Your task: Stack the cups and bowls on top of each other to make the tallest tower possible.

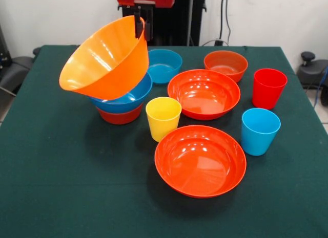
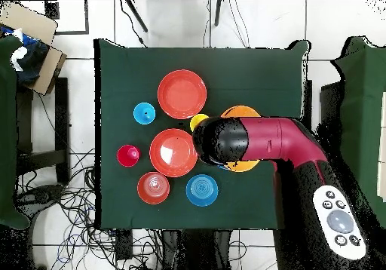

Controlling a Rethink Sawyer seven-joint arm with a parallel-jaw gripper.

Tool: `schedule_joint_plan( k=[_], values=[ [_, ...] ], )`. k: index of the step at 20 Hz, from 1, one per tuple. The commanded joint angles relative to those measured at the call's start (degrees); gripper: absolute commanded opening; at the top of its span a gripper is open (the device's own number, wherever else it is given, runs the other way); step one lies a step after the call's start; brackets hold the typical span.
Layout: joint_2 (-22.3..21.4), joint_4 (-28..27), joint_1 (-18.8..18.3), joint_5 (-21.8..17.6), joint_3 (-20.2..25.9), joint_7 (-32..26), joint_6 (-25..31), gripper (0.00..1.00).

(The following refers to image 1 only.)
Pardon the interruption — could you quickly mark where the red cup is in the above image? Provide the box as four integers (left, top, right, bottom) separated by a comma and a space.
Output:
252, 68, 288, 111

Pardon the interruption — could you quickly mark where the blue cup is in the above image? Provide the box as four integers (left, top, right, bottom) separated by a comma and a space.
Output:
240, 107, 282, 157

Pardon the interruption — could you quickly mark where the large blue bowl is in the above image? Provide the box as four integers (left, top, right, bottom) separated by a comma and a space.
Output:
89, 72, 154, 114

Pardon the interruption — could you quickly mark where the small red-orange bowl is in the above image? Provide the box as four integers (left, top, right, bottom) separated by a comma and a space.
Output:
95, 103, 144, 125
203, 50, 249, 84

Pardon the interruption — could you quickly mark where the wide red-orange bowl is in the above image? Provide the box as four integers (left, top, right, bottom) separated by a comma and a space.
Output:
154, 125, 248, 199
167, 69, 241, 121

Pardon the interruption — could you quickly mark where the small blue bowl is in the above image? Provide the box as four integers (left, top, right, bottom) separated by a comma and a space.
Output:
147, 49, 183, 84

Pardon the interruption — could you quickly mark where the black pedestal leg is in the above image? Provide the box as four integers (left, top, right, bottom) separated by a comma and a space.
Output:
296, 51, 328, 90
0, 47, 42, 95

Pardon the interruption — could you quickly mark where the large orange bowl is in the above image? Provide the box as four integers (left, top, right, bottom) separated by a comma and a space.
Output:
58, 15, 150, 101

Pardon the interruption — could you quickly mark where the black wall cable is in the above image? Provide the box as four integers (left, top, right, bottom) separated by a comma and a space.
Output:
219, 0, 232, 46

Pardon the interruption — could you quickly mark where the yellow cup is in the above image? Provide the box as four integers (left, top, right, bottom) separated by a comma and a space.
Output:
145, 96, 182, 143

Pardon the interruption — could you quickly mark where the dark green tablecloth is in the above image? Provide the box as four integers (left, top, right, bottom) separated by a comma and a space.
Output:
0, 45, 328, 238

